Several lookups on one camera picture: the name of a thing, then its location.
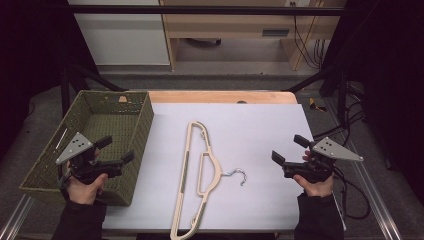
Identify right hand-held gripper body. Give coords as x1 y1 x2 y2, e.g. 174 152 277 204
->
282 136 365 184

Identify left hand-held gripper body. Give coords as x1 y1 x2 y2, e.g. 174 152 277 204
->
54 131 125 185

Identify green woven basket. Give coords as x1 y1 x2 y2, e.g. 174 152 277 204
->
18 90 155 207

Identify beige clothes hanger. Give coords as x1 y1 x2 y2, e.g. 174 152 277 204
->
169 120 247 240
170 121 248 240

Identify person's right hand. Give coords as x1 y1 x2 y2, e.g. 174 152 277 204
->
293 174 335 198

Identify person's left hand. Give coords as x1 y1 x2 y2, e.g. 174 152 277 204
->
65 172 110 206

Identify white table sheet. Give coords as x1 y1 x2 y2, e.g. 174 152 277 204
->
101 102 348 233

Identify yellow and black tool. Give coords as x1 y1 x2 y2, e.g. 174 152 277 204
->
308 97 328 113

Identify black metal stand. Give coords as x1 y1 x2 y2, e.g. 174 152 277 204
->
283 63 349 128
59 63 129 118

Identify black curtain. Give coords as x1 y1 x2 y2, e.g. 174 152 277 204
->
319 0 424 201
0 0 98 161

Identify white cabinet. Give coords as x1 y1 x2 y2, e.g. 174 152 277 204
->
67 0 171 66

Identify light wooden desk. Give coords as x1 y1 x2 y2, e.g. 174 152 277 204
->
159 0 348 72

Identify dark chair base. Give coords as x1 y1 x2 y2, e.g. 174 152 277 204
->
183 37 223 47

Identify black floor cables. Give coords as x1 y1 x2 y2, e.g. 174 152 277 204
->
313 99 368 148

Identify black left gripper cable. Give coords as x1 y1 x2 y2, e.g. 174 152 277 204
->
56 163 73 202

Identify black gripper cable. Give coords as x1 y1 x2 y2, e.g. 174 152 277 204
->
328 159 372 221
56 163 73 202

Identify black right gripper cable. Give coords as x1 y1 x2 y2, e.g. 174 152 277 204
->
328 159 372 221

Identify aluminium rail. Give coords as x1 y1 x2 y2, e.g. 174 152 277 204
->
324 99 404 240
0 194 36 240

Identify hanging black cables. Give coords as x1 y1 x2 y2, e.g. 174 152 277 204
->
289 1 326 70

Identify black horizontal frame bar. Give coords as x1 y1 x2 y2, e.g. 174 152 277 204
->
64 4 346 17

